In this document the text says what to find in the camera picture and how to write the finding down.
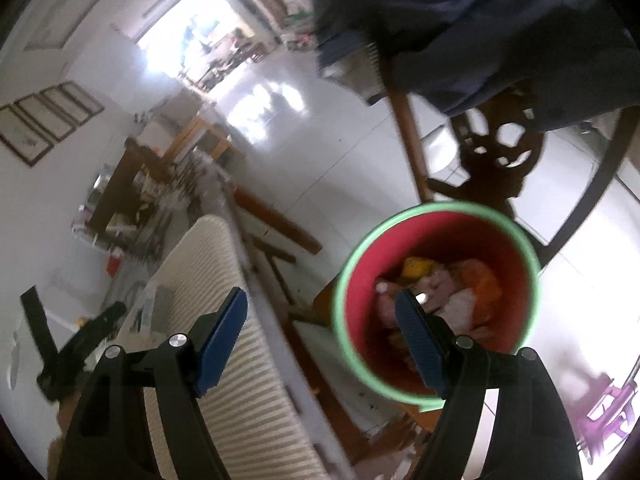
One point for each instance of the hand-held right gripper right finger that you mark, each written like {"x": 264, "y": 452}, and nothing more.
{"x": 420, "y": 345}

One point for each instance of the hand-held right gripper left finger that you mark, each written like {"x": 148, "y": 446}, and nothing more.
{"x": 222, "y": 340}

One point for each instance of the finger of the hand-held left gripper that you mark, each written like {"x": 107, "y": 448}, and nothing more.
{"x": 37, "y": 325}
{"x": 95, "y": 331}

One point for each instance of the white snack bag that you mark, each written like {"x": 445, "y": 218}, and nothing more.
{"x": 462, "y": 307}

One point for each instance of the pink wrapper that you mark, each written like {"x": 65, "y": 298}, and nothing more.
{"x": 440, "y": 285}

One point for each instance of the yellow wrapper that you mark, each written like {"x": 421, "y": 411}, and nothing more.
{"x": 417, "y": 266}

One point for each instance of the orange snack packet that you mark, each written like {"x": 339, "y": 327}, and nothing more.
{"x": 482, "y": 280}

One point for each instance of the red bin with green rim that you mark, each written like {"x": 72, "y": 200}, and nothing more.
{"x": 380, "y": 260}

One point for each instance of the red bag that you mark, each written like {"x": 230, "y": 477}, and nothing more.
{"x": 114, "y": 263}

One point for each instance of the woven beige table mat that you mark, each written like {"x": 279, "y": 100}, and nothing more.
{"x": 260, "y": 410}

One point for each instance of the brown wooden dining chair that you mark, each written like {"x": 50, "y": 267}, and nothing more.
{"x": 135, "y": 180}

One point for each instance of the carved dark wooden chair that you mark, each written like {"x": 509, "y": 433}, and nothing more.
{"x": 480, "y": 175}

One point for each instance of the purple plastic stool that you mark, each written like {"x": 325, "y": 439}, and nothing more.
{"x": 607, "y": 405}

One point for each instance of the dark framed wall picture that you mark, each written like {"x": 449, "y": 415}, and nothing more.
{"x": 67, "y": 105}
{"x": 85, "y": 97}
{"x": 45, "y": 117}
{"x": 25, "y": 135}

